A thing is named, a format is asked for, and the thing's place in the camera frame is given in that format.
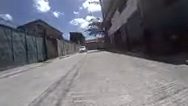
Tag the white car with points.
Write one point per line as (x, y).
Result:
(82, 49)

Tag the dark distant building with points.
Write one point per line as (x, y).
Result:
(77, 37)

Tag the tree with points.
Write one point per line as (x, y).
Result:
(94, 27)

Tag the grey concrete road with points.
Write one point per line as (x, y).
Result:
(95, 85)

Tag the utility pole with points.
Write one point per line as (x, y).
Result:
(101, 8)

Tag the building with pitched roof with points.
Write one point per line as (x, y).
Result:
(41, 29)

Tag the large dark building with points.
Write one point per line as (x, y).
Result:
(151, 16)

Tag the concrete sidewalk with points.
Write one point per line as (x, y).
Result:
(3, 74)

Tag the reddish distant wall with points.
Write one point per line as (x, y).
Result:
(92, 45)

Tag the grey concrete block wall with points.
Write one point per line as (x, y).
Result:
(4, 48)

